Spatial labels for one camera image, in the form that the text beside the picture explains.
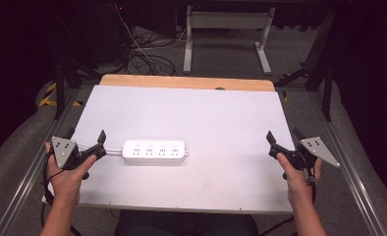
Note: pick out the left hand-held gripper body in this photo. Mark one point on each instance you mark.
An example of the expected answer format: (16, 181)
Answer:
(64, 150)

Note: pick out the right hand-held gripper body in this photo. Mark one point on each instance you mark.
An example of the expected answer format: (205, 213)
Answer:
(312, 152)

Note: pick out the white power strip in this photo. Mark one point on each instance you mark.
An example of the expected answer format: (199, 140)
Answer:
(154, 152)

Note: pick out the person's left hand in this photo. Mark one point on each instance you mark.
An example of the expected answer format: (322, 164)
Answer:
(67, 183)

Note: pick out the person's right hand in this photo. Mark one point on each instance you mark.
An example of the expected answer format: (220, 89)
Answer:
(298, 183)

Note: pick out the yellow black hazard tape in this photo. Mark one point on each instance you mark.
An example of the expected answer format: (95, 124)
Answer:
(49, 98)

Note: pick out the black tripod stand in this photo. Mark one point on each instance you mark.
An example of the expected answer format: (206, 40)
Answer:
(61, 88)

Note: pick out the black metal stand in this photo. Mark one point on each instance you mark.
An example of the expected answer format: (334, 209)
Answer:
(325, 82)

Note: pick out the white board sheet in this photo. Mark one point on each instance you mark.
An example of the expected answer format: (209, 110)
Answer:
(188, 121)

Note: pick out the wooden table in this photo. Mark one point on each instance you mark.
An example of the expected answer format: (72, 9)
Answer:
(185, 82)

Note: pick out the person's lap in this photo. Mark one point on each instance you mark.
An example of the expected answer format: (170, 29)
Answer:
(185, 224)

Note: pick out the aluminium rail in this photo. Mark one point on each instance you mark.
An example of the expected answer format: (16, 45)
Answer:
(27, 177)
(348, 170)

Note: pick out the white metal stand frame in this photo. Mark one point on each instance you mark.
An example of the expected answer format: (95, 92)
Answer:
(227, 20)

